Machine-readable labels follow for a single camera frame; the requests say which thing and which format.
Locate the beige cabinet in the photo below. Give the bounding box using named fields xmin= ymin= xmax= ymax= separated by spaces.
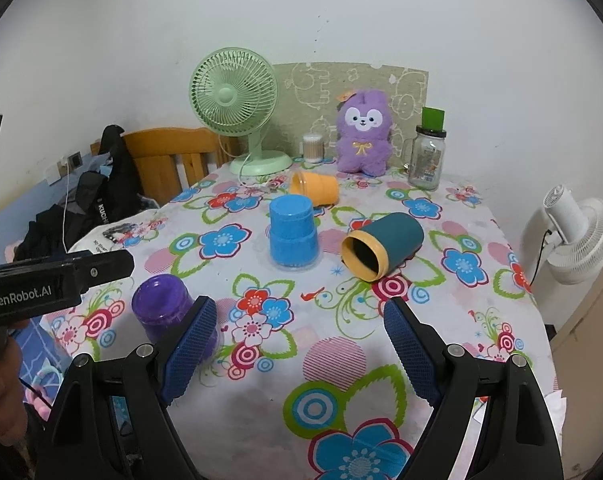
xmin=550 ymin=275 xmax=603 ymax=413

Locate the pink toy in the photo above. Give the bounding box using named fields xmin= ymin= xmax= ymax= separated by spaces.
xmin=26 ymin=364 xmax=58 ymax=419

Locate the purple plush toy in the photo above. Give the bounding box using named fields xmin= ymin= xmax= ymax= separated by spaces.
xmin=334 ymin=89 xmax=396 ymax=177

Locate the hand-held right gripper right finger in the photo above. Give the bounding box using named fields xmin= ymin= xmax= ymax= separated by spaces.
xmin=383 ymin=297 xmax=565 ymax=480

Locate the black fan cable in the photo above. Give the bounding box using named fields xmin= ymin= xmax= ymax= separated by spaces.
xmin=529 ymin=229 xmax=553 ymax=292

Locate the white standing fan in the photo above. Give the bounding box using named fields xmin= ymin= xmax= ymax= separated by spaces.
xmin=523 ymin=185 xmax=603 ymax=286

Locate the beige patterned board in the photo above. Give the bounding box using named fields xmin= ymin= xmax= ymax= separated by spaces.
xmin=272 ymin=62 xmax=429 ymax=171

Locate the teal cup with yellow rim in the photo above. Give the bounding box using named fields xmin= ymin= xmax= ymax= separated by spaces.
xmin=341 ymin=212 xmax=425 ymax=282

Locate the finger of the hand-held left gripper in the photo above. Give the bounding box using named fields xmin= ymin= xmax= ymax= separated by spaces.
xmin=74 ymin=250 xmax=135 ymax=295

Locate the white printed bag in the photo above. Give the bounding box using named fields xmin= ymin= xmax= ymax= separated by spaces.
xmin=69 ymin=210 xmax=163 ymax=257

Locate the green desk fan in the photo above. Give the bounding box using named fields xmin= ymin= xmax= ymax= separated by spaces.
xmin=189 ymin=47 xmax=293 ymax=177

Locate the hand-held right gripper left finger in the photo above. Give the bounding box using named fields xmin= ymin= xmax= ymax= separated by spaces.
xmin=34 ymin=296 xmax=218 ymax=480

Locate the floral tablecloth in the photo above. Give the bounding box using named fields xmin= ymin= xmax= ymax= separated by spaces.
xmin=42 ymin=157 xmax=565 ymax=480

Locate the blue cup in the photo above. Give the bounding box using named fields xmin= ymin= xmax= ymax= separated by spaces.
xmin=268 ymin=195 xmax=318 ymax=272

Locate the person's left hand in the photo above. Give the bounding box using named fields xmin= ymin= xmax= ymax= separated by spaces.
xmin=0 ymin=327 xmax=30 ymax=443

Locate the wooden chair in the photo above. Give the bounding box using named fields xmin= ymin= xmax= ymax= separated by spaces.
xmin=90 ymin=127 xmax=238 ymax=202

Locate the black bag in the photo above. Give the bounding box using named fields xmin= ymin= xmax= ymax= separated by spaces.
xmin=18 ymin=125 xmax=158 ymax=262

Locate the glass bottle with green lid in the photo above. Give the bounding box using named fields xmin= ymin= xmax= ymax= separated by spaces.
xmin=408 ymin=107 xmax=448 ymax=191

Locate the purple cup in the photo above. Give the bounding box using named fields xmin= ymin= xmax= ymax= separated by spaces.
xmin=132 ymin=275 xmax=220 ymax=361

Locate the cotton swab container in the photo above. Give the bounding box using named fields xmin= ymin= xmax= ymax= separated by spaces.
xmin=301 ymin=133 xmax=326 ymax=163

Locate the orange cup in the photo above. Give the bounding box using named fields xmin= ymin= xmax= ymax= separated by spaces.
xmin=288 ymin=170 xmax=340 ymax=207

